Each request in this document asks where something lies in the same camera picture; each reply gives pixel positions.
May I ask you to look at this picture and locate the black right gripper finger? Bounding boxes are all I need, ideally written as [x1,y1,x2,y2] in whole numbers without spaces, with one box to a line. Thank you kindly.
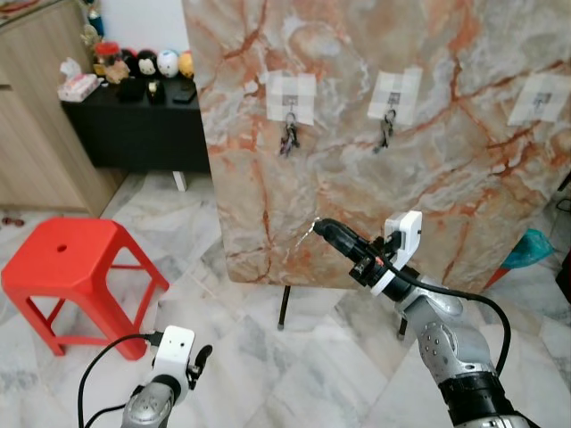
[321,231,358,259]
[313,218,365,245]

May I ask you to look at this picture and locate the small silver key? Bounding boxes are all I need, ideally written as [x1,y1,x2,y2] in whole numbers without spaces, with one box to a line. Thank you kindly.
[298,223,320,248]

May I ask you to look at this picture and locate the dark key bunch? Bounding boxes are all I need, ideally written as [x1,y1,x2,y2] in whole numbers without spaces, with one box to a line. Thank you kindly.
[278,109,302,160]
[373,108,399,155]

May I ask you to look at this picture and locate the teal plastic bag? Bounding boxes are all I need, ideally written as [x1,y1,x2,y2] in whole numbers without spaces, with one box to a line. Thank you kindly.
[501,228,555,272]

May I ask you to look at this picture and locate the red plastic stool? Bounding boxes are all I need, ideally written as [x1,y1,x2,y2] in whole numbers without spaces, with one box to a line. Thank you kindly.
[0,217,170,361]

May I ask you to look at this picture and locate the black low console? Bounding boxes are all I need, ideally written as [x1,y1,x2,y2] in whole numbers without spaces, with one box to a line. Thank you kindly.
[61,82,212,193]

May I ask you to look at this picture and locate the white round plush toy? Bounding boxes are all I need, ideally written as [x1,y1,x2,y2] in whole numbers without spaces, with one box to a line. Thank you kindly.
[157,49,181,78]

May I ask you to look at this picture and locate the black wallet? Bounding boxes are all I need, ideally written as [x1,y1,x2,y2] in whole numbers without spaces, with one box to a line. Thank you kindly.
[115,78,147,103]

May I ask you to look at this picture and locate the black round plush toy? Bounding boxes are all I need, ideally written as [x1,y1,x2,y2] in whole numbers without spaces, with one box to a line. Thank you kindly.
[134,49,162,81]

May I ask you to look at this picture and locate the light wooden cabinet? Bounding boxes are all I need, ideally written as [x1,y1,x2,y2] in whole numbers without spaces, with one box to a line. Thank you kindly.
[0,0,126,218]

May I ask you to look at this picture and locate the pink tissue pack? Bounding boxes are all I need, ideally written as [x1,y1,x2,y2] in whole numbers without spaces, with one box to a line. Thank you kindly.
[57,57,103,103]

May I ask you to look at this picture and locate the blue and gold trophy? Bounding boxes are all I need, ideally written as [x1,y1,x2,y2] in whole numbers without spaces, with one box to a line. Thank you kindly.
[79,0,108,56]

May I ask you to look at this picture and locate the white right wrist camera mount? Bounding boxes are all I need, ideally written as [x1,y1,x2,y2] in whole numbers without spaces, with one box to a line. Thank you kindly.
[369,210,423,298]

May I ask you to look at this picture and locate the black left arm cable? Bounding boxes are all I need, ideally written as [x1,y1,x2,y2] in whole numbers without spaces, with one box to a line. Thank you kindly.
[77,331,165,428]

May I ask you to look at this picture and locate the white adhesive wall hook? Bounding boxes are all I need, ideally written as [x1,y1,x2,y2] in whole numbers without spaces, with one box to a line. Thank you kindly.
[368,68,423,127]
[507,72,571,127]
[265,70,319,127]

